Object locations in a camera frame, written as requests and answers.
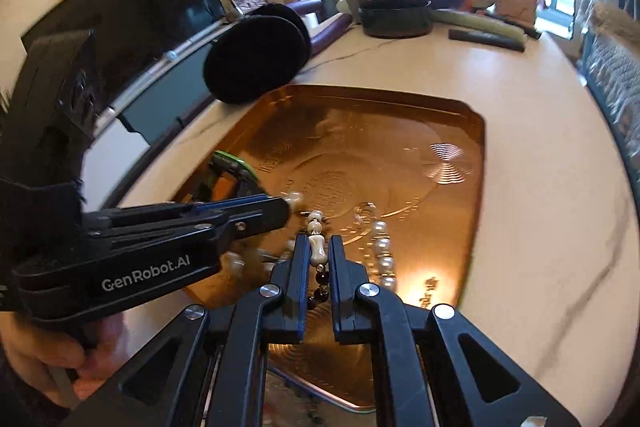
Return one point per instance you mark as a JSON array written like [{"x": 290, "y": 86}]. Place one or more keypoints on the small picture frame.
[{"x": 249, "y": 1}]

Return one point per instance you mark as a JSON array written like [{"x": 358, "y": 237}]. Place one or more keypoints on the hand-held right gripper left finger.
[{"x": 300, "y": 267}]

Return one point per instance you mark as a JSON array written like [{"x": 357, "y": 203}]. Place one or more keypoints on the black round cushion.
[
  {"x": 292, "y": 14},
  {"x": 255, "y": 57}
]

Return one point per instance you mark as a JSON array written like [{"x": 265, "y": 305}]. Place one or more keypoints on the purple chair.
[{"x": 332, "y": 32}]

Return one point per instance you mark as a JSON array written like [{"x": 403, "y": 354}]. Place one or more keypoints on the dark round box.
[{"x": 395, "y": 19}]

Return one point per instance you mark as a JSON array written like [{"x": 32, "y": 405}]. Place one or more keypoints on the person's left hand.
[{"x": 45, "y": 357}]

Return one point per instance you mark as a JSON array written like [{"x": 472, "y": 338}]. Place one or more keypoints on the black remote control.
[{"x": 485, "y": 40}]

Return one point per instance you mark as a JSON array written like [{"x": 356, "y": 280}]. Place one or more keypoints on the gold metal tray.
[{"x": 400, "y": 187}]

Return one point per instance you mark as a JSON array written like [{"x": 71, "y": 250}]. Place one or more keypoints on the pale green cup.
[{"x": 346, "y": 6}]

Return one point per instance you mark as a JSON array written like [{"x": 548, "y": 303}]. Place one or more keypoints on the black television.
[{"x": 150, "y": 7}]

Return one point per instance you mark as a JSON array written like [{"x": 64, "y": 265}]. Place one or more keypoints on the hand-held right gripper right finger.
[{"x": 336, "y": 267}]

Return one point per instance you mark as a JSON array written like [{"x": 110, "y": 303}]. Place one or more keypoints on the grey quilted sofa cover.
[{"x": 612, "y": 72}]

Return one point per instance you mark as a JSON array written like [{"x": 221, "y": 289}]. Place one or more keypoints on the white and green TV cabinet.
[{"x": 150, "y": 107}]

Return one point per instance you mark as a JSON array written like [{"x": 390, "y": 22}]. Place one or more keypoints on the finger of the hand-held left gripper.
[
  {"x": 260, "y": 217},
  {"x": 225, "y": 203}
]

